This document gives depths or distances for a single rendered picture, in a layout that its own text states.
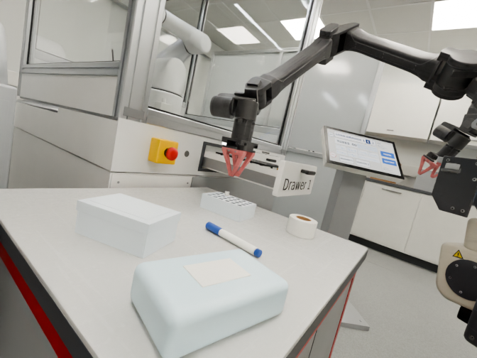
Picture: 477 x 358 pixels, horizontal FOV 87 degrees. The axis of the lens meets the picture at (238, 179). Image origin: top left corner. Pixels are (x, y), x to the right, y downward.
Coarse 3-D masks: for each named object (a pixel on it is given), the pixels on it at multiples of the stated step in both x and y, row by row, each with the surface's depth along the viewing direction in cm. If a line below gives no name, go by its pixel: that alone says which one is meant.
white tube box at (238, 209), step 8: (216, 192) 71; (208, 200) 65; (216, 200) 64; (224, 200) 64; (232, 200) 66; (240, 200) 68; (208, 208) 65; (216, 208) 64; (224, 208) 63; (232, 208) 62; (240, 208) 61; (248, 208) 64; (224, 216) 63; (232, 216) 62; (240, 216) 61; (248, 216) 65
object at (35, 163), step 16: (16, 128) 119; (16, 144) 118; (32, 144) 105; (48, 144) 94; (16, 160) 118; (32, 160) 105; (48, 160) 94; (64, 160) 86; (80, 160) 78; (16, 176) 117; (32, 176) 104; (48, 176) 94; (64, 176) 85; (80, 176) 78; (96, 176) 72; (112, 176) 68; (128, 176) 72; (144, 176) 76; (160, 176) 81; (176, 176) 86; (192, 176) 93; (208, 176) 100; (224, 192) 110; (240, 192) 120; (256, 192) 132; (272, 192) 147
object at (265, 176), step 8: (208, 152) 93; (208, 160) 93; (216, 160) 91; (224, 160) 89; (232, 160) 87; (208, 168) 93; (216, 168) 90; (224, 168) 88; (232, 168) 86; (248, 168) 83; (256, 168) 81; (264, 168) 79; (272, 168) 79; (240, 176) 84; (248, 176) 82; (256, 176) 80; (264, 176) 79; (272, 176) 77; (264, 184) 79; (272, 184) 77
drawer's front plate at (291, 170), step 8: (280, 168) 74; (288, 168) 76; (296, 168) 81; (304, 168) 86; (312, 168) 93; (280, 176) 74; (288, 176) 77; (296, 176) 82; (304, 176) 88; (312, 176) 95; (280, 184) 74; (288, 184) 79; (304, 184) 90; (312, 184) 97; (280, 192) 76; (288, 192) 81; (296, 192) 86; (304, 192) 92
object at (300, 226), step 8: (296, 216) 63; (304, 216) 65; (288, 224) 62; (296, 224) 60; (304, 224) 59; (312, 224) 59; (288, 232) 62; (296, 232) 60; (304, 232) 59; (312, 232) 60
